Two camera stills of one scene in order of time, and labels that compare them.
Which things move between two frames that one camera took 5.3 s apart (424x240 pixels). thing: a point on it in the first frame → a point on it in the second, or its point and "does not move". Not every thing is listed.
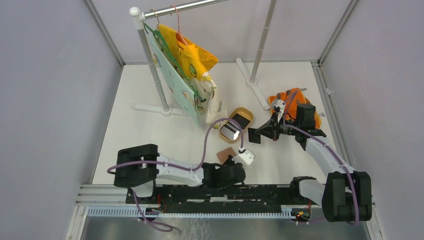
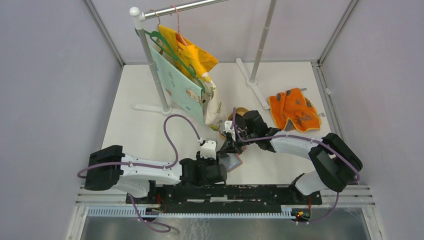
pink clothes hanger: [178, 34] does not move
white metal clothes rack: [138, 17] does not move
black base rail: [260, 196] does not move
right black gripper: [272, 131] → [230, 147]
